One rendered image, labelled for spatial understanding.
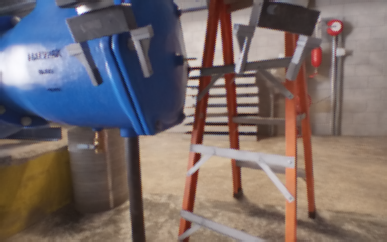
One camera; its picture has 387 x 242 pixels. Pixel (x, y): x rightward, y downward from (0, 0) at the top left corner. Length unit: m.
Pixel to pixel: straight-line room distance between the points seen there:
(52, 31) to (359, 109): 4.26
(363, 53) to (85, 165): 4.27
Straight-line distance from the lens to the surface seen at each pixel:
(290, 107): 0.72
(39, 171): 1.51
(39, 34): 0.82
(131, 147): 0.87
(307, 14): 0.50
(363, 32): 4.49
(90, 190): 1.43
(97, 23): 0.48
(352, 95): 4.31
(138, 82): 0.59
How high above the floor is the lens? 0.70
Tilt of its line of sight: 6 degrees down
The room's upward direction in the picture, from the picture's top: 2 degrees counter-clockwise
